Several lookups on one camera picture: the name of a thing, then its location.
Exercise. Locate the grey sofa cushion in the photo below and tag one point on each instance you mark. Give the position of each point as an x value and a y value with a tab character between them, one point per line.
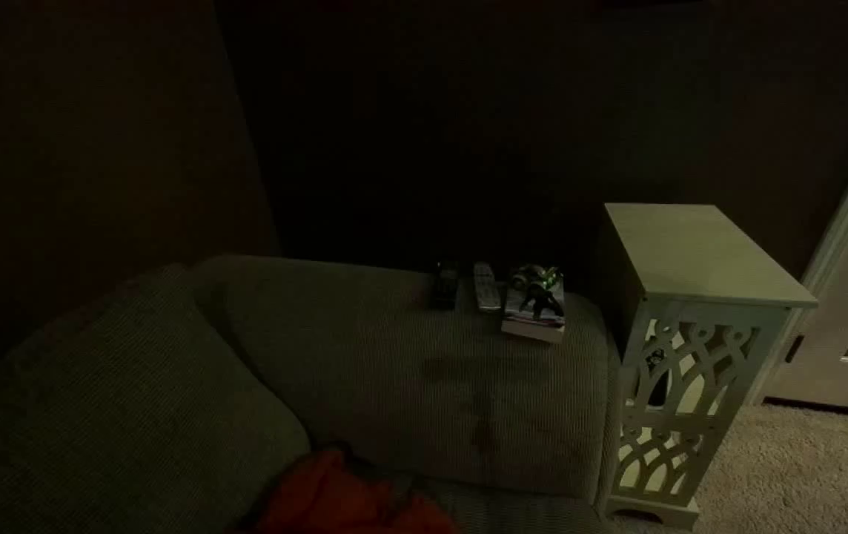
135	416

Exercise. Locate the grey fabric sofa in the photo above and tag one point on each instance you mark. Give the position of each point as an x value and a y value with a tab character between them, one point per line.
501	434

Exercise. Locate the orange red cloth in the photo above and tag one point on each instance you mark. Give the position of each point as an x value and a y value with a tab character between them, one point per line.
323	498

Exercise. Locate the grey remote control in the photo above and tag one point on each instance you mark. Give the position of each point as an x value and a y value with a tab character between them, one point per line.
484	289

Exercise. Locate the black remote control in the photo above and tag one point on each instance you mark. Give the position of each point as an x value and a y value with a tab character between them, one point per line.
441	287

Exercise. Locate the white carved side table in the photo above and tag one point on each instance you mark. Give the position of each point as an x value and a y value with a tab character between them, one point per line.
696	311

